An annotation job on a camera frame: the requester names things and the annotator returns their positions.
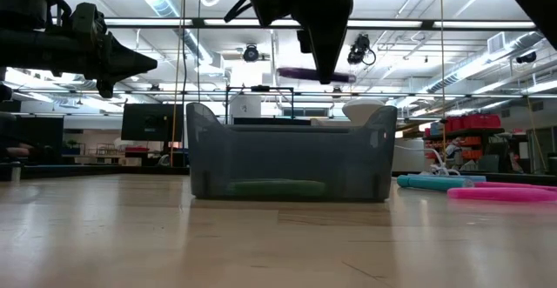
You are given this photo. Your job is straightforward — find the blue marker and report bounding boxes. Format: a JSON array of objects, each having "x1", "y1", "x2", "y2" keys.
[
  {"x1": 406, "y1": 173, "x2": 487, "y2": 184},
  {"x1": 396, "y1": 174, "x2": 474, "y2": 192}
]

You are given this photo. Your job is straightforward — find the black storage shelf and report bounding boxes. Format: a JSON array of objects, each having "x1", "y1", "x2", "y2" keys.
[{"x1": 424, "y1": 126, "x2": 506, "y2": 171}]

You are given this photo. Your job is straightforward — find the green marker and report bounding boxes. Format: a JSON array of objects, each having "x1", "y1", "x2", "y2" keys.
[{"x1": 225, "y1": 178, "x2": 327, "y2": 200}]

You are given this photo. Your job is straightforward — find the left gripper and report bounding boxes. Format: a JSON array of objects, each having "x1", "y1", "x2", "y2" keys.
[{"x1": 54, "y1": 30, "x2": 158, "y2": 99}]

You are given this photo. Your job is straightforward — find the black background metal frame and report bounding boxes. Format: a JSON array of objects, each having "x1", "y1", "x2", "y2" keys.
[{"x1": 225, "y1": 84, "x2": 296, "y2": 126}]

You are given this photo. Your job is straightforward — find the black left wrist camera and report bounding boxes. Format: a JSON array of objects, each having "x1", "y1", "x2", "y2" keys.
[{"x1": 71, "y1": 2, "x2": 105, "y2": 41}]

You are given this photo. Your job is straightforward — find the white dome lamp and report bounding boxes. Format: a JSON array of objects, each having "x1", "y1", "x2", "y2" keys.
[{"x1": 341, "y1": 97, "x2": 386, "y2": 127}]

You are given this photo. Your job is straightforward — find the pink marker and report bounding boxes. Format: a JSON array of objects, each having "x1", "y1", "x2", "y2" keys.
[
  {"x1": 473, "y1": 181, "x2": 557, "y2": 192},
  {"x1": 446, "y1": 186, "x2": 557, "y2": 204}
]

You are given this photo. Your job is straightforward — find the white lamp cable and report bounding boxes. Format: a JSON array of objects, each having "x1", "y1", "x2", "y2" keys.
[{"x1": 393, "y1": 144, "x2": 461, "y2": 177}]

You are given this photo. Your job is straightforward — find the dark grey plastic bin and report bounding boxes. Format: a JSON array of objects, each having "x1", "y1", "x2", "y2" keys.
[{"x1": 185, "y1": 102, "x2": 399, "y2": 203}]

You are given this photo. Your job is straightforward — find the black aluminium table frame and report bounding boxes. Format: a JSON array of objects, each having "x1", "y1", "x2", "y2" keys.
[{"x1": 0, "y1": 161, "x2": 557, "y2": 188}]

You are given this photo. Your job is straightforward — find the black background monitor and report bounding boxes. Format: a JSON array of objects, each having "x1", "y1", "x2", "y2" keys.
[{"x1": 120, "y1": 103, "x2": 185, "y2": 144}]

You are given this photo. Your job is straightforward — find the purple marker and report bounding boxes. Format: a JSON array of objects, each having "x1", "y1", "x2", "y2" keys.
[{"x1": 277, "y1": 66, "x2": 357, "y2": 84}]

